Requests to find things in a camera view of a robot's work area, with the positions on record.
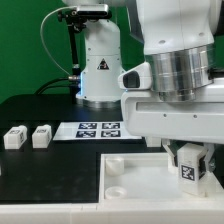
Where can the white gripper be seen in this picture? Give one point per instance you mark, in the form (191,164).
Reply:
(200,120)

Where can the white square table top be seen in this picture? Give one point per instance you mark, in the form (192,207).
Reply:
(147,177)

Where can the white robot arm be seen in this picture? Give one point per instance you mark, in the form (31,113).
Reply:
(174,95)

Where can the white L-shaped fence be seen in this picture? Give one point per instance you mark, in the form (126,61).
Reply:
(121,212)

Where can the paper sheet with markers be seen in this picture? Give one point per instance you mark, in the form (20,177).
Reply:
(92,131)

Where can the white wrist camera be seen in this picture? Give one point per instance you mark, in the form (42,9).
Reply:
(137,78)

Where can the black camera stand pole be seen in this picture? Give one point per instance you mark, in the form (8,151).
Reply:
(75,63)

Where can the black camera on stand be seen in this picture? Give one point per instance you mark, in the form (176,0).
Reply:
(92,11)

